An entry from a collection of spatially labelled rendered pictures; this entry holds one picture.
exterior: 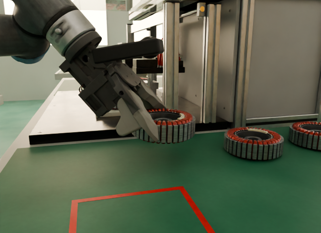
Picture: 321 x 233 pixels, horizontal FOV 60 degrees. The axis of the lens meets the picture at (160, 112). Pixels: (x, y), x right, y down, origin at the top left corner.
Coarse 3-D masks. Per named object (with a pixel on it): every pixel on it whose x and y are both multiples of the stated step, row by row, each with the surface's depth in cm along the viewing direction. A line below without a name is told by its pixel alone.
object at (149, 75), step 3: (138, 57) 102; (141, 57) 103; (123, 60) 106; (126, 60) 102; (129, 60) 102; (132, 60) 102; (126, 63) 102; (129, 63) 102; (132, 63) 102; (129, 66) 102; (150, 75) 106; (150, 78) 106; (150, 81) 106
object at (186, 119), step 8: (152, 112) 51; (160, 112) 52; (168, 112) 52; (176, 112) 52; (184, 112) 51; (160, 120) 50; (168, 120) 49; (176, 120) 45; (184, 120) 46; (192, 120) 47; (160, 128) 44; (168, 128) 44; (176, 128) 44; (184, 128) 45; (192, 128) 46; (136, 136) 46; (144, 136) 45; (160, 136) 45; (168, 136) 44; (176, 136) 44; (184, 136) 45; (192, 136) 47
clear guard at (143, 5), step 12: (72, 0) 58; (84, 0) 65; (96, 0) 65; (108, 0) 65; (120, 0) 65; (132, 0) 65; (144, 0) 65; (156, 0) 65; (180, 0) 65; (192, 0) 65
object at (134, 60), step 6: (138, 60) 79; (144, 60) 79; (150, 60) 79; (156, 60) 80; (132, 66) 85; (138, 66) 79; (144, 66) 79; (150, 66) 80; (156, 66) 80; (138, 72) 79; (144, 72) 79; (150, 72) 80; (156, 72) 80; (162, 72) 81; (180, 72) 82
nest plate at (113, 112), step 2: (110, 110) 78; (112, 110) 78; (114, 110) 78; (116, 110) 78; (118, 110) 78; (108, 112) 76; (110, 112) 76; (112, 112) 76; (114, 112) 76; (116, 112) 76; (118, 112) 76; (106, 114) 75; (108, 114) 76; (110, 114) 76; (112, 114) 76; (114, 114) 76; (116, 114) 76; (118, 114) 76; (120, 114) 76; (96, 116) 75; (100, 116) 75; (102, 116) 75; (104, 116) 75; (106, 116) 76
